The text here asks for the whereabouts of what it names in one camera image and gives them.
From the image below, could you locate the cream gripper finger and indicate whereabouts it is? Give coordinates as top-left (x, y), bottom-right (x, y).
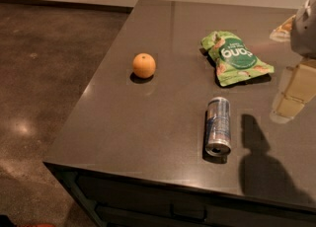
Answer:
top-left (270, 58), bottom-right (316, 123)
top-left (270, 15), bottom-right (295, 42)

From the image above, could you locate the dark cabinet drawer front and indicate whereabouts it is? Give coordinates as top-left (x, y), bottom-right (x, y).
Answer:
top-left (73, 173), bottom-right (316, 227)

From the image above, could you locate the black drawer handle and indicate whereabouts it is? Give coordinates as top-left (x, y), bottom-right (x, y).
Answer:
top-left (170, 204), bottom-right (207, 222)

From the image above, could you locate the silver blue redbull can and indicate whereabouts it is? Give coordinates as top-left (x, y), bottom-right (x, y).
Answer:
top-left (205, 97), bottom-right (231, 157)

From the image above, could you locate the green snack bag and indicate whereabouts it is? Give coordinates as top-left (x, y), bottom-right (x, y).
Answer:
top-left (201, 31), bottom-right (275, 87)

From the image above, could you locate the orange fruit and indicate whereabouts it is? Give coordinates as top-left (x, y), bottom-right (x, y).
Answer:
top-left (132, 53), bottom-right (156, 79)

